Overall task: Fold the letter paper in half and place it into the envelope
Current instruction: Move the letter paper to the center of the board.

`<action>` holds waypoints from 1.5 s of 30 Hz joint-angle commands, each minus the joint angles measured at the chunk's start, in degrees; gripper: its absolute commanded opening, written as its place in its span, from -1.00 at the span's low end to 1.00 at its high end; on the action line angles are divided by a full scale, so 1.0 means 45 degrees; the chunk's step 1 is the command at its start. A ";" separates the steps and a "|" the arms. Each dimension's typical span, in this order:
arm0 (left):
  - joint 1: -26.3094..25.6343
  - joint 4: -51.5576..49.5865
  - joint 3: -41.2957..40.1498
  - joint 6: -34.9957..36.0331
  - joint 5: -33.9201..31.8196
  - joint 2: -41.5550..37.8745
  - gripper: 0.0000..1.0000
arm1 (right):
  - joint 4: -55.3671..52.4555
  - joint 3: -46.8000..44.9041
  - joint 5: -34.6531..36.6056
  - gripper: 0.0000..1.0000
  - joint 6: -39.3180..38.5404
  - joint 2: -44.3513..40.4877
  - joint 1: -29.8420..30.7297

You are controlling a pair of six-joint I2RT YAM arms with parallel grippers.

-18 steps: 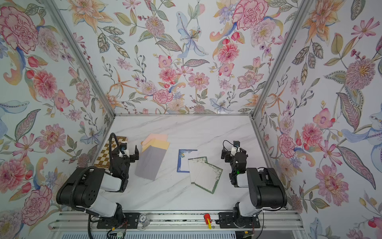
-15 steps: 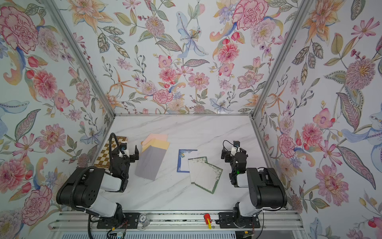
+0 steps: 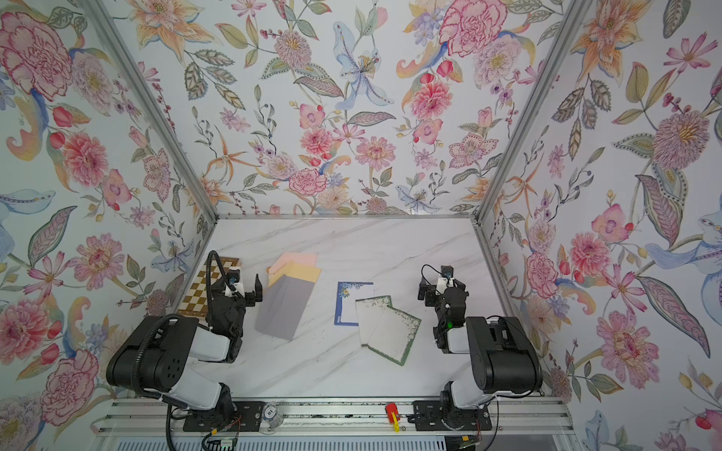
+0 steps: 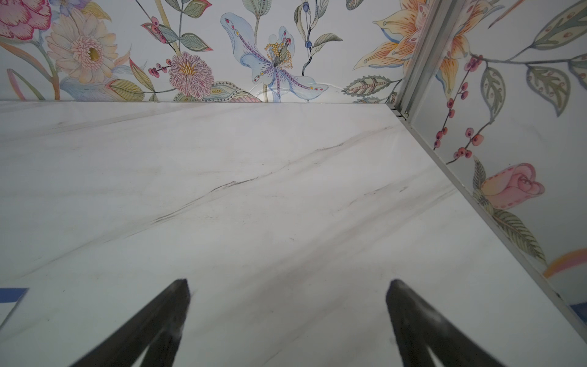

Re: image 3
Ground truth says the grey envelope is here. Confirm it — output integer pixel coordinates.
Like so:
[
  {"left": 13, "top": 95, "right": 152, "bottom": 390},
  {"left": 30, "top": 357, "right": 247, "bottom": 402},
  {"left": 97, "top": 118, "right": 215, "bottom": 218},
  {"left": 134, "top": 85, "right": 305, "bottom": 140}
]
[{"left": 255, "top": 275, "right": 315, "bottom": 341}]

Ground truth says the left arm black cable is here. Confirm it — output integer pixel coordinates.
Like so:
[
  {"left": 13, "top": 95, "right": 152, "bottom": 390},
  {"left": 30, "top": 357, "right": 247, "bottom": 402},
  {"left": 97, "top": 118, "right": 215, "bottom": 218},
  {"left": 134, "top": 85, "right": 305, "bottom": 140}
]
[{"left": 204, "top": 250, "right": 229, "bottom": 317}]

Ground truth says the aluminium rail frame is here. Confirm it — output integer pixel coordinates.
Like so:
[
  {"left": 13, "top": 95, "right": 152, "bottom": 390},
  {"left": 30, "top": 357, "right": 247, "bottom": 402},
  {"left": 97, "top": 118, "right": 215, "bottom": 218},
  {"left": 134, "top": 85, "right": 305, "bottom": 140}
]
[{"left": 91, "top": 397, "right": 581, "bottom": 450}]

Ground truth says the blue floral letter paper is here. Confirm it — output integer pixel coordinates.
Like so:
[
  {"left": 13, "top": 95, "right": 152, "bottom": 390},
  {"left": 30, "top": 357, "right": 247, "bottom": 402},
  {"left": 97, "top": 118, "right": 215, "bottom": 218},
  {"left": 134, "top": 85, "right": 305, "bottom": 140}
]
[{"left": 334, "top": 282, "right": 374, "bottom": 326}]

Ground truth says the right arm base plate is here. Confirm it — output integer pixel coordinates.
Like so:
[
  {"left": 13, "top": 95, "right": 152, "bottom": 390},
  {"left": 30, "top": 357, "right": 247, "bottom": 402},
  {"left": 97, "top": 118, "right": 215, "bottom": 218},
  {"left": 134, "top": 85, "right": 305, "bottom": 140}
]
[{"left": 408, "top": 400, "right": 494, "bottom": 432}]

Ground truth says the green floral letter paper lower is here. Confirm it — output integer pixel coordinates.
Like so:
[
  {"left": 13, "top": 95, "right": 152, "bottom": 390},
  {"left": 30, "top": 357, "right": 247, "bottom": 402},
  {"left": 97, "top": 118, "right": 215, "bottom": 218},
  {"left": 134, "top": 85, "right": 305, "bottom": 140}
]
[{"left": 355, "top": 296, "right": 392, "bottom": 347}]

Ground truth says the red emergency stop button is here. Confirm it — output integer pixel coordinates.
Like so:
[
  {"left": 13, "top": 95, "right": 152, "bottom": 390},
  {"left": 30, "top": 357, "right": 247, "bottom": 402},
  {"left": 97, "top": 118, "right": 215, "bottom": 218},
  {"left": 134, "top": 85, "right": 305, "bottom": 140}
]
[{"left": 385, "top": 403, "right": 400, "bottom": 433}]

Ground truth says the green floral letter paper top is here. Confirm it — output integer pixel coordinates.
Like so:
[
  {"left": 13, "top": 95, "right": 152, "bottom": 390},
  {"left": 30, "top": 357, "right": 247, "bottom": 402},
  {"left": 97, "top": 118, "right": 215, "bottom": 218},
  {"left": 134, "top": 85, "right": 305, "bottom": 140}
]
[{"left": 368, "top": 307, "right": 422, "bottom": 366}]

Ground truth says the small green circuit board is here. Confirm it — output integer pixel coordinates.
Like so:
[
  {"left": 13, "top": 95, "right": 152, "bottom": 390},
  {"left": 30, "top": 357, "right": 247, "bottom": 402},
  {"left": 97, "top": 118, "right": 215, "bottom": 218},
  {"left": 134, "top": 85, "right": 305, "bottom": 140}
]
[{"left": 201, "top": 437, "right": 237, "bottom": 451}]

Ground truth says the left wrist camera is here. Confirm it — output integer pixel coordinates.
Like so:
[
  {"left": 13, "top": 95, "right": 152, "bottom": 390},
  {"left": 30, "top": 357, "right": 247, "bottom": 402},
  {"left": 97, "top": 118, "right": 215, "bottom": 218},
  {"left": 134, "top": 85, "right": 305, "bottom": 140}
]
[{"left": 224, "top": 280, "right": 244, "bottom": 298}]

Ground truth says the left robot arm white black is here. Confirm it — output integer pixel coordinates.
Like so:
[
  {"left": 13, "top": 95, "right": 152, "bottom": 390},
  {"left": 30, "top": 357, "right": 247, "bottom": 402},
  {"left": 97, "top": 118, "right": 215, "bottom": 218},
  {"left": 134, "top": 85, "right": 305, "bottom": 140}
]
[{"left": 106, "top": 269, "right": 263, "bottom": 422}]

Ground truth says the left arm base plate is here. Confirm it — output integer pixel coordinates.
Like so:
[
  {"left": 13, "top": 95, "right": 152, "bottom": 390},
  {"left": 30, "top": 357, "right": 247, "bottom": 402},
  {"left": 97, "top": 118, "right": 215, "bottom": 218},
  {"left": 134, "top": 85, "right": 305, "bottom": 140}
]
[{"left": 182, "top": 401, "right": 265, "bottom": 433}]

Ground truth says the pink envelope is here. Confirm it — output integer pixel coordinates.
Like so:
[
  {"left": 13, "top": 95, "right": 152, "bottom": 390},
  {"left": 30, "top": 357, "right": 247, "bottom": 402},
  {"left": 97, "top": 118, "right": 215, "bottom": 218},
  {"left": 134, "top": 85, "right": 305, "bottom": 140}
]
[{"left": 267, "top": 252, "right": 318, "bottom": 274}]

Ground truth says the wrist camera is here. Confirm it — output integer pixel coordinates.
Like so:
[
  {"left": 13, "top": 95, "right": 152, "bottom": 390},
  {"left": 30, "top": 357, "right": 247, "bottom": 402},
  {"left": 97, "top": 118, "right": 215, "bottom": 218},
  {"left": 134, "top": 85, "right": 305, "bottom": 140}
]
[
  {"left": 436, "top": 276, "right": 455, "bottom": 293},
  {"left": 224, "top": 280, "right": 244, "bottom": 298}
]

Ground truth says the green floral letter paper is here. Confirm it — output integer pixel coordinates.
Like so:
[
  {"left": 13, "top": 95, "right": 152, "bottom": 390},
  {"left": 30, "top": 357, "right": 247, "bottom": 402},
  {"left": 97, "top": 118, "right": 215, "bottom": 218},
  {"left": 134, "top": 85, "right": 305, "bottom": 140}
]
[
  {"left": 368, "top": 307, "right": 422, "bottom": 366},
  {"left": 355, "top": 296, "right": 392, "bottom": 347}
]

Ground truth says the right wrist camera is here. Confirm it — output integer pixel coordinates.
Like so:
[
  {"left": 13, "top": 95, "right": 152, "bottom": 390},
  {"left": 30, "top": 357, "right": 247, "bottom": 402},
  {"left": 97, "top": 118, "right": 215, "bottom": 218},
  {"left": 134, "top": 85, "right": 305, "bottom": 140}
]
[{"left": 436, "top": 276, "right": 455, "bottom": 293}]

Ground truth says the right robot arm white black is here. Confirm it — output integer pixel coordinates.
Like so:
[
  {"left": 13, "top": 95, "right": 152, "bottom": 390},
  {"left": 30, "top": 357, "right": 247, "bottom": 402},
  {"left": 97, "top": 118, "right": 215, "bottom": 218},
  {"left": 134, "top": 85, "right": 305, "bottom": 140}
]
[{"left": 417, "top": 264, "right": 543, "bottom": 413}]

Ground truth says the round silver knob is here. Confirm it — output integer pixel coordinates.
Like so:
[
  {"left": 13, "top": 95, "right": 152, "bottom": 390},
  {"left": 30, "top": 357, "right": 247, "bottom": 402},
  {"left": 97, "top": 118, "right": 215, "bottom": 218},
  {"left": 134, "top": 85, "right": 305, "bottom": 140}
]
[{"left": 261, "top": 403, "right": 284, "bottom": 430}]

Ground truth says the wooden chessboard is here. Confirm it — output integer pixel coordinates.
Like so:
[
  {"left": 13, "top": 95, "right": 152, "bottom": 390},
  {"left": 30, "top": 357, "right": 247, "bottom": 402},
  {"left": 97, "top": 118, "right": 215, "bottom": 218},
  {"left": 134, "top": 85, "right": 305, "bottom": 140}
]
[{"left": 177, "top": 257, "right": 241, "bottom": 322}]

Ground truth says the yellow envelope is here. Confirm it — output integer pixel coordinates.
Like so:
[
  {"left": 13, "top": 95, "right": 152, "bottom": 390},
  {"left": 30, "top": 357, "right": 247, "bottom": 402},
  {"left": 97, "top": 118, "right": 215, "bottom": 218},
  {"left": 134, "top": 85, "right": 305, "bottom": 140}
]
[{"left": 268, "top": 262, "right": 322, "bottom": 287}]

